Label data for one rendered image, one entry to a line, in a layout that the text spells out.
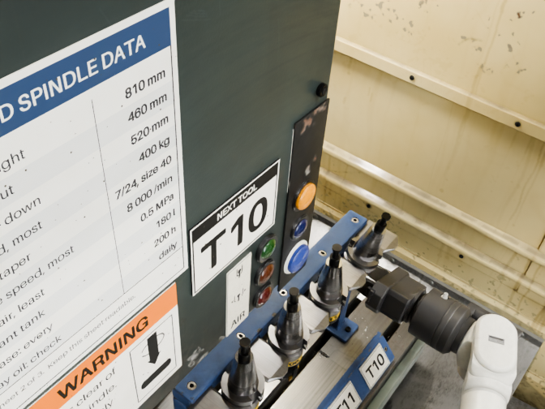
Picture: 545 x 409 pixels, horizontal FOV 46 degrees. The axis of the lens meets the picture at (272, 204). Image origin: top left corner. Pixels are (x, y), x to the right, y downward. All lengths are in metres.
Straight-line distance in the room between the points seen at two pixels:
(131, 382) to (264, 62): 0.24
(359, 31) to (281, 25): 0.94
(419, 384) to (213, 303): 1.07
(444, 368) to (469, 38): 0.74
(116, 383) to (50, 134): 0.22
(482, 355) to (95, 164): 0.80
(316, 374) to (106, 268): 1.00
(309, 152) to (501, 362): 0.60
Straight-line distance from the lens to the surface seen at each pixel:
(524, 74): 1.22
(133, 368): 0.48
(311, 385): 1.34
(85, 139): 0.32
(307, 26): 0.44
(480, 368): 1.03
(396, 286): 1.12
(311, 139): 0.51
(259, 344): 1.00
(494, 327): 1.08
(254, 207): 0.48
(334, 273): 1.01
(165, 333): 0.48
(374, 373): 1.34
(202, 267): 0.47
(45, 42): 0.28
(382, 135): 1.43
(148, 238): 0.40
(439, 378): 1.55
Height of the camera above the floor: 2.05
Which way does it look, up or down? 44 degrees down
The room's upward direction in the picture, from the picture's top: 5 degrees clockwise
